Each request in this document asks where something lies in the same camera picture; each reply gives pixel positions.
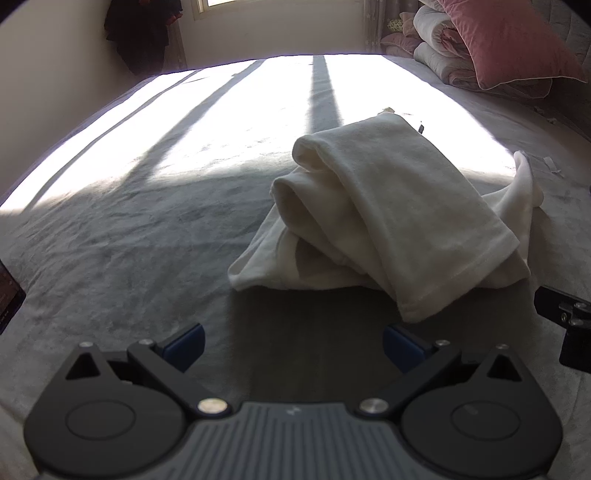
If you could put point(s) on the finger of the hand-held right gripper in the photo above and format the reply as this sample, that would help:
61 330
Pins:
551 302

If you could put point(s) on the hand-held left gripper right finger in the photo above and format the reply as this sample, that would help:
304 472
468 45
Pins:
399 347

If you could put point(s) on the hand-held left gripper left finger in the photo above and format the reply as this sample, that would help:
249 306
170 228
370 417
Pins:
184 345

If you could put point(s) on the white shirt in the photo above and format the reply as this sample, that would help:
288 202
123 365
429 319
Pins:
392 207

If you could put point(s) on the grey bed blanket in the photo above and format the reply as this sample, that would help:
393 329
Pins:
138 230

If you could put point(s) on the dark screen device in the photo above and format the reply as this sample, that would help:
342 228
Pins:
7 295

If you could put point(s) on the large pink pillow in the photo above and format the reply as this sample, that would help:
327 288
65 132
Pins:
508 41

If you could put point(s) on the folded white pink quilt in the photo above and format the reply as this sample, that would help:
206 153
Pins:
438 60

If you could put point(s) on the grey quilted headboard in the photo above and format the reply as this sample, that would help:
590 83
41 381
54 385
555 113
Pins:
565 27

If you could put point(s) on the small pink cushion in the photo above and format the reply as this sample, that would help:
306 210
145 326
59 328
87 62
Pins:
401 44

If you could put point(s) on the grey patterned curtain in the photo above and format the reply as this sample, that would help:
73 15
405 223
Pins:
178 46
375 23

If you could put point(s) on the dark hanging coat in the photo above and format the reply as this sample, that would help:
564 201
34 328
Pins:
138 32

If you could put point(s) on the small leopard print cloth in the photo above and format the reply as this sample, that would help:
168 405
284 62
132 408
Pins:
394 25

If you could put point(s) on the window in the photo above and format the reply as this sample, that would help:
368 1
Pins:
277 2

